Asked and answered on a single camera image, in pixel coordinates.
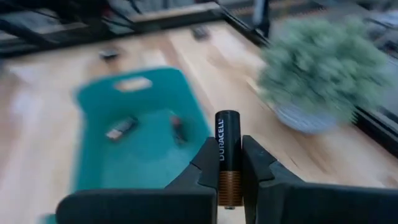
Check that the teal plastic bin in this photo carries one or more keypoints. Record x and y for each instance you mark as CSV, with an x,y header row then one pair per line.
x,y
149,161

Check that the green artificial succulent plant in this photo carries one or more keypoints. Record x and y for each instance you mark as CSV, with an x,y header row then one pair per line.
x,y
320,62

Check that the black copper Duracell battery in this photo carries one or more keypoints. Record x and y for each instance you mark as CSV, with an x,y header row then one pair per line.
x,y
228,140

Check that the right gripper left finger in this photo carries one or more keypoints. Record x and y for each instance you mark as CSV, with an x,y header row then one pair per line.
x,y
205,174

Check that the black AA battery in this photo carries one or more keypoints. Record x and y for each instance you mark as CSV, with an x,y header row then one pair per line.
x,y
122,128

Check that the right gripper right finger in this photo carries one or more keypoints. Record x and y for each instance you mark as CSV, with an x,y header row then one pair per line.
x,y
258,168

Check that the copper AA battery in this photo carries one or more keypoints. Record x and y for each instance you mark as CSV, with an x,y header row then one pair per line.
x,y
178,127

